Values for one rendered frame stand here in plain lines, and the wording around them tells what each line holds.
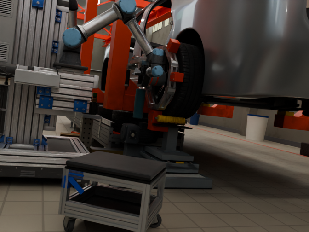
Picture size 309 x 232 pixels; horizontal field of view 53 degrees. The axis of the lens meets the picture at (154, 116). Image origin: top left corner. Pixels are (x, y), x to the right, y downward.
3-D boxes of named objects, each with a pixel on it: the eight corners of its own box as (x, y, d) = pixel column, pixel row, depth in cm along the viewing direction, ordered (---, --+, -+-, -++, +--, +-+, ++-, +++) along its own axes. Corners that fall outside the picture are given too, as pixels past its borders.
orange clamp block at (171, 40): (176, 53, 253) (180, 43, 248) (168, 52, 250) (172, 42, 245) (174, 49, 259) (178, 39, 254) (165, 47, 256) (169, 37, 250)
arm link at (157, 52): (151, 49, 223) (149, 65, 223) (154, 47, 212) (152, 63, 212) (161, 51, 224) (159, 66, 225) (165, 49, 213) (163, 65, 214)
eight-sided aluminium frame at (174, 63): (172, 112, 247) (181, 43, 245) (165, 111, 244) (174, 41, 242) (147, 107, 297) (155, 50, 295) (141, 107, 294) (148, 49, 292)
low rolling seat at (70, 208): (162, 226, 164) (169, 162, 162) (143, 258, 128) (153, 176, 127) (87, 210, 173) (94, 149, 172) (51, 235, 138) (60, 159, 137)
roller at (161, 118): (187, 124, 267) (188, 118, 267) (156, 121, 256) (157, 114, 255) (184, 124, 272) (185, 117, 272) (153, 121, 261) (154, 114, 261)
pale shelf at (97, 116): (101, 119, 290) (101, 116, 290) (82, 117, 284) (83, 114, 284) (92, 115, 330) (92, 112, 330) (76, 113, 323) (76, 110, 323)
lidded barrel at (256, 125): (270, 142, 785) (273, 117, 782) (252, 140, 766) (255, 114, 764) (256, 139, 834) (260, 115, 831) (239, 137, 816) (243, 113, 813)
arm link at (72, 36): (69, 53, 211) (137, 13, 219) (68, 49, 196) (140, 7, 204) (59, 37, 209) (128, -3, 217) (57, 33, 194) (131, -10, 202)
